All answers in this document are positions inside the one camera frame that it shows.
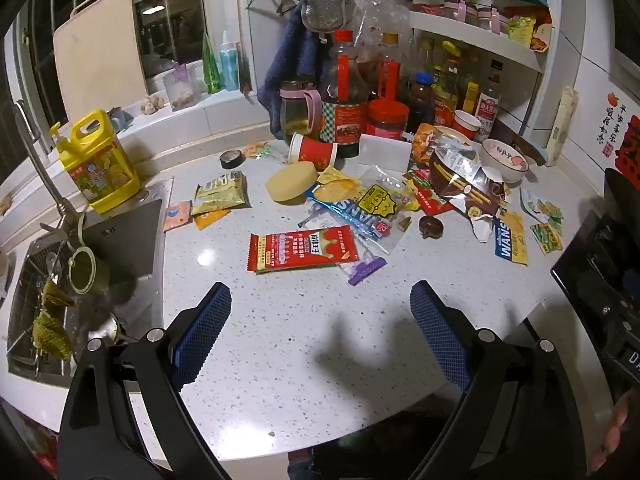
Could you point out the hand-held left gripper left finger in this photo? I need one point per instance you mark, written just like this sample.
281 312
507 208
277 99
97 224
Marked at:
200 335

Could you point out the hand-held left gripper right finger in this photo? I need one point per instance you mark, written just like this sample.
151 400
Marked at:
442 337

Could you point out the white box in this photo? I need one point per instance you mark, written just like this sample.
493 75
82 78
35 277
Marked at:
384 154

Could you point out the red paper cup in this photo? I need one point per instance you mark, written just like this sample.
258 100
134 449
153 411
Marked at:
315 152

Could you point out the red orange seasoning packet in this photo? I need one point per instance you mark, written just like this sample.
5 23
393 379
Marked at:
542 35

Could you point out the white paper pack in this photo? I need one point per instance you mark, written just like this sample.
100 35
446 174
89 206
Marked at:
562 125

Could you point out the orange snack wrapper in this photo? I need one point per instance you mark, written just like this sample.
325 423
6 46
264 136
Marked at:
210 218

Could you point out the pink small packet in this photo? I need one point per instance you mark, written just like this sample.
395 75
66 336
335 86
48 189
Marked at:
177 215

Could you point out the white cutting board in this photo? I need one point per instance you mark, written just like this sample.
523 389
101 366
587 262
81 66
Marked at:
97 55

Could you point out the white red label bottle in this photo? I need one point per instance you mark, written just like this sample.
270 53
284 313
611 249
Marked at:
489 105

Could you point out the small orange green wrapper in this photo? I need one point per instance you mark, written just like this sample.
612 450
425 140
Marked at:
257 150

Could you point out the steel sink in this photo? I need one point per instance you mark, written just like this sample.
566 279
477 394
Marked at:
125 240

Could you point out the light blue bottle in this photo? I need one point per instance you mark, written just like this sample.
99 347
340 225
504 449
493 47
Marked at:
230 65

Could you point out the red white cup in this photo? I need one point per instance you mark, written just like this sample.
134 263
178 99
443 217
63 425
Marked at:
467 124

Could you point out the sink strainer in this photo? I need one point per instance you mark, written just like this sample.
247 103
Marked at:
107 329

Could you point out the green bottle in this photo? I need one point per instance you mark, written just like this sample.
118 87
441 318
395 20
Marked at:
211 67

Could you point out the yellow detergent bottle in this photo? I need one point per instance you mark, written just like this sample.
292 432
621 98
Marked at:
100 170

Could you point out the grey hanging sponge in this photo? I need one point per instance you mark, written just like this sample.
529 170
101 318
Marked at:
325 2

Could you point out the yellow cap oil bottle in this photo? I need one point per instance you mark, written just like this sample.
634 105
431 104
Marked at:
447 85

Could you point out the green cup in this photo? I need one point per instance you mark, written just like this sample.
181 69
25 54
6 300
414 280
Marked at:
87 270

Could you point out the yellow chip packet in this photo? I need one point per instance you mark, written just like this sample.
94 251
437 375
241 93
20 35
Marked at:
337 189

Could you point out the small grey container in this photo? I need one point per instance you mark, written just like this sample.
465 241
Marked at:
120 117

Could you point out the yellow sponge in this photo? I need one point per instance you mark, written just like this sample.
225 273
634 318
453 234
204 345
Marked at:
292 180

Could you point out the yellow seasoning packet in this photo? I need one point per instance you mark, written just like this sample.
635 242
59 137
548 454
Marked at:
522 30

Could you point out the blue towel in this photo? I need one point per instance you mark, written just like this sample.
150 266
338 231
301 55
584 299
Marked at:
292 70

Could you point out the wall sticker with orange fruit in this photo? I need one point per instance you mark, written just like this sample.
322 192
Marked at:
612 120

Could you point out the small red wrapper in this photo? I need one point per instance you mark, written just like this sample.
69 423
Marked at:
431 202

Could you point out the red snack wrapper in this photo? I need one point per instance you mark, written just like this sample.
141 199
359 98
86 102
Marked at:
302 252

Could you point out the window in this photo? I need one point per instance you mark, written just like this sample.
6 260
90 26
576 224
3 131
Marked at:
165 10

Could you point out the clear plastic container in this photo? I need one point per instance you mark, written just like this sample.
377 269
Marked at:
179 87

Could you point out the red wall sticker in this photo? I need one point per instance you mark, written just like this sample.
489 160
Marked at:
631 145

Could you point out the glass jar with pink lid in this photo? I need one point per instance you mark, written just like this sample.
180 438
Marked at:
297 112

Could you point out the blue cap dark bottle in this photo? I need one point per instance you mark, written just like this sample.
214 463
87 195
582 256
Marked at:
421 100

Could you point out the brown chocolate stick packet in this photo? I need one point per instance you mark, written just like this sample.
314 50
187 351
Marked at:
465 185

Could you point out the black tape roll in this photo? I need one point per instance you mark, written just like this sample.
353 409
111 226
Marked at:
231 159

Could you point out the green white wrapper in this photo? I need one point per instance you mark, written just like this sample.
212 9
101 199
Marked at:
542 207
546 236

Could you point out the white bowl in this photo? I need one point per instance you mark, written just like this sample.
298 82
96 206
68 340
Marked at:
505 157

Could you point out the orange snack bag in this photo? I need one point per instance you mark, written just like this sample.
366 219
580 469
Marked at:
424 142

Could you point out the red lid jar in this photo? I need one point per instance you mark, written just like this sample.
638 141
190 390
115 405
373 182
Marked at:
387 119

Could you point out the hanging clear plastic bags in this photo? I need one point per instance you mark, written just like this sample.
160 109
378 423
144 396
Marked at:
382 5

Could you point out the large soy sauce bottle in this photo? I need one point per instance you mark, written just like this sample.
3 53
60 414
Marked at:
342 110

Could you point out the yellow label bottle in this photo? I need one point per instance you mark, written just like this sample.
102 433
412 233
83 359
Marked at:
470 91

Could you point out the pink lid spice jar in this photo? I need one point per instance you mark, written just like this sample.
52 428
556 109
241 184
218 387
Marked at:
459 8
492 17

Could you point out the purple wrapper piece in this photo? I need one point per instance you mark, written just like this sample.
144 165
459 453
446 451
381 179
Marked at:
365 270

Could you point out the garlic bulbs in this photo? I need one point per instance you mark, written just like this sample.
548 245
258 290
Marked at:
152 105

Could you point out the person's right hand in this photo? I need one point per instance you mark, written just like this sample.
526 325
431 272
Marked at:
620 430

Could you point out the metal faucet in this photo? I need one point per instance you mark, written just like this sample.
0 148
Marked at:
42 165

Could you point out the green snack wrapper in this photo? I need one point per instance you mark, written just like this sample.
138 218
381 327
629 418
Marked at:
222 192

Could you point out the blue yellow wrapper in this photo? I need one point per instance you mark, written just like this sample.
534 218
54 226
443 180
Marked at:
511 237

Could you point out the green scouring cloth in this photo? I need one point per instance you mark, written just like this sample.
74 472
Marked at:
50 330

